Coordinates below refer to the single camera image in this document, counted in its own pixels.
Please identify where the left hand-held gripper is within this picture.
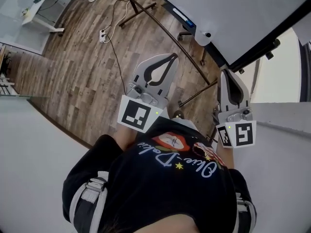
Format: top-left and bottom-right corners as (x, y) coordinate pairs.
(117, 53), (180, 134)

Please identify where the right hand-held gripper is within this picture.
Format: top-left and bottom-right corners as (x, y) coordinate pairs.
(215, 68), (258, 148)

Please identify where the blue capped white marker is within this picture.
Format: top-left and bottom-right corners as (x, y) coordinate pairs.
(173, 8), (195, 28)

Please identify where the person's right forearm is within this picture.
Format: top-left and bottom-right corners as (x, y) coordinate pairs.
(215, 143), (235, 171)

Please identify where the person's left forearm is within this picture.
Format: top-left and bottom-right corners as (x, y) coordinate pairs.
(116, 127), (138, 152)

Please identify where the black whiteboard stand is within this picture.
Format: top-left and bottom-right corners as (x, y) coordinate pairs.
(118, 0), (219, 107)

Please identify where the white whiteboard eraser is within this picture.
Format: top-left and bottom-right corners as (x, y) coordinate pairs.
(195, 29), (215, 47)

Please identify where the white whiteboard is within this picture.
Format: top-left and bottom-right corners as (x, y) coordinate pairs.
(154, 0), (311, 69)

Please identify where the black printed t-shirt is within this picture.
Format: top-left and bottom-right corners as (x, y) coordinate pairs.
(62, 116), (257, 233)

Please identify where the white desk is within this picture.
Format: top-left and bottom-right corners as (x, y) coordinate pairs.
(21, 0), (66, 37)

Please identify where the black power cable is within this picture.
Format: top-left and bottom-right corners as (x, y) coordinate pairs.
(105, 34), (128, 96)

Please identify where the white power cable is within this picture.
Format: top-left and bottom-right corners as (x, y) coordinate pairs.
(103, 0), (132, 33)

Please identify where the gray harness strap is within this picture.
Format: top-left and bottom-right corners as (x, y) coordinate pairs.
(234, 192), (256, 233)
(69, 170), (109, 229)

